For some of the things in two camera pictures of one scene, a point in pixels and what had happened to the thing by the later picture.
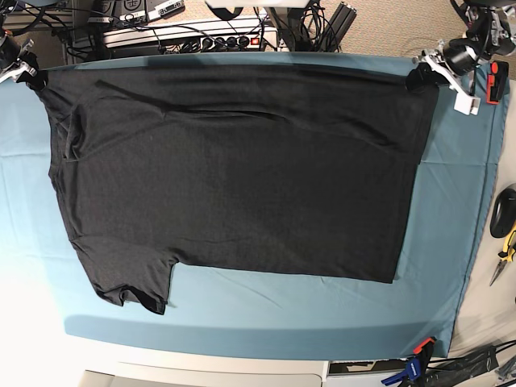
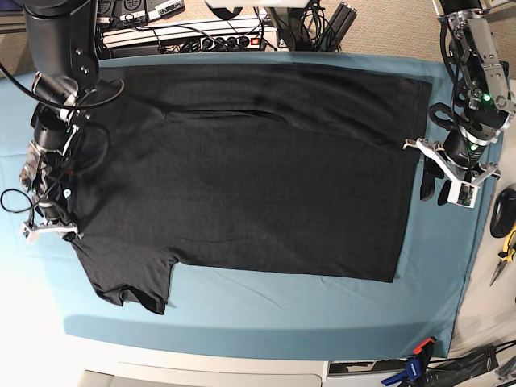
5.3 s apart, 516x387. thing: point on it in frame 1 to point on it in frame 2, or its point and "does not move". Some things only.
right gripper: [452, 59] to [459, 157]
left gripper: [10, 67] to [55, 226]
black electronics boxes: [133, 11] does not move
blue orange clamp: [415, 373] does not move
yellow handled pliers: [508, 252] does not move
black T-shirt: [297, 169] does not move
